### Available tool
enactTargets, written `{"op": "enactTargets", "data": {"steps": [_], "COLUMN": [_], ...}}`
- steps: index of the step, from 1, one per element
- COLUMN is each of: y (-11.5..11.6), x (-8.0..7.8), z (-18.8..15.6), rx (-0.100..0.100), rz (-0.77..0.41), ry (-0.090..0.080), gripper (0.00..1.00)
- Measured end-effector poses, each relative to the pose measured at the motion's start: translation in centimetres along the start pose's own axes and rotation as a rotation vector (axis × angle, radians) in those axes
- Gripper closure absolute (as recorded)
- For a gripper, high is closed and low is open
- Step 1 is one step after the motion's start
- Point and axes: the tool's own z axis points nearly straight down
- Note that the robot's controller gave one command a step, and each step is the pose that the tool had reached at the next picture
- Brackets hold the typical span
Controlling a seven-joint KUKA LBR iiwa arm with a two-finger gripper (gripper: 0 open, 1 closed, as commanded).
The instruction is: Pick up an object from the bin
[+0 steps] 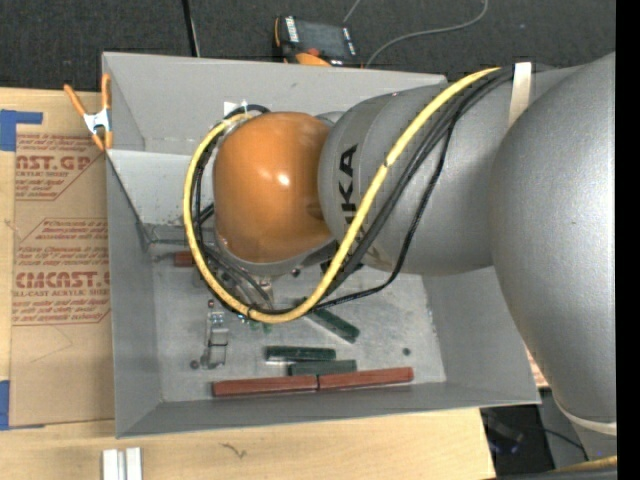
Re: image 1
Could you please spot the red-brown flat block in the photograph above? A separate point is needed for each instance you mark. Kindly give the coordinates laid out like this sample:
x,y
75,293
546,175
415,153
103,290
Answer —
x,y
365,378
183,259
265,386

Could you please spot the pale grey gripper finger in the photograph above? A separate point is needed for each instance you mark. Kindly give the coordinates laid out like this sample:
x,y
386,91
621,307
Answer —
x,y
214,358
219,337

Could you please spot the brown cardboard board, red print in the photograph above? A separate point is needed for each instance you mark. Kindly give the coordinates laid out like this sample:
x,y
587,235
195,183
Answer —
x,y
55,358

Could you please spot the grey metal bin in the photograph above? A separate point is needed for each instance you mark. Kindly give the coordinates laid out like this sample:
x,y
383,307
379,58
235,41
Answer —
x,y
300,413

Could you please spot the dark green flat block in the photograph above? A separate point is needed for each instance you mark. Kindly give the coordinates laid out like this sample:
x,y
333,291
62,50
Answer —
x,y
322,367
300,353
340,325

